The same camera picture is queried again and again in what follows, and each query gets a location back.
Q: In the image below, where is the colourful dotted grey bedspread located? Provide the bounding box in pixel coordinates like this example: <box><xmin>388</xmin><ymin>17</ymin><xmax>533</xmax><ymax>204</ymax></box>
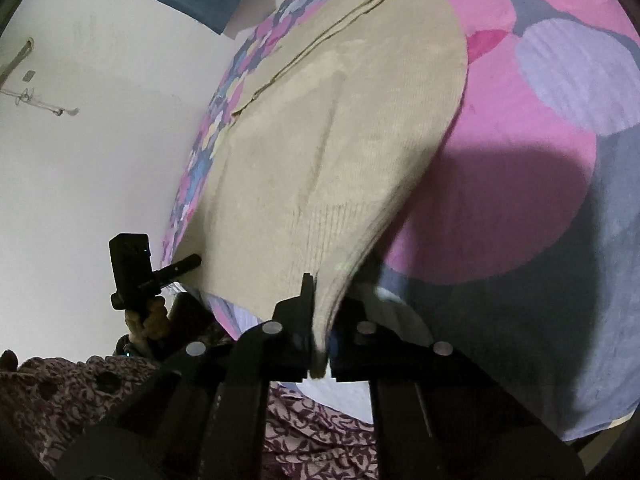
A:
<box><xmin>160</xmin><ymin>0</ymin><xmax>640</xmax><ymax>443</ymax></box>

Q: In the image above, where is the beige knit sweater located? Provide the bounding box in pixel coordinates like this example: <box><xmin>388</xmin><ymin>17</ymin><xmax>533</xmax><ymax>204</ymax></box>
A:
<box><xmin>174</xmin><ymin>0</ymin><xmax>468</xmax><ymax>377</ymax></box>

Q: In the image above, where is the maroon patterned garment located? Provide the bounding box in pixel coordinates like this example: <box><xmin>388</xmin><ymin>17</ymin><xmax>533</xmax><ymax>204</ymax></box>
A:
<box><xmin>1</xmin><ymin>350</ymin><xmax>378</xmax><ymax>479</ymax></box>

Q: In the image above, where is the person's left hand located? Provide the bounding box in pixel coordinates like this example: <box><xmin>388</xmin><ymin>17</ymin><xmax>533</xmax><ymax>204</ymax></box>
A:
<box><xmin>125</xmin><ymin>296</ymin><xmax>169</xmax><ymax>358</ymax></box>

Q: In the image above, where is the wall hook with wire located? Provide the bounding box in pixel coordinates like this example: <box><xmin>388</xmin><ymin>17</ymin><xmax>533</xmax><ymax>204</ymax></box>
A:
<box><xmin>1</xmin><ymin>37</ymin><xmax>79</xmax><ymax>117</ymax></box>

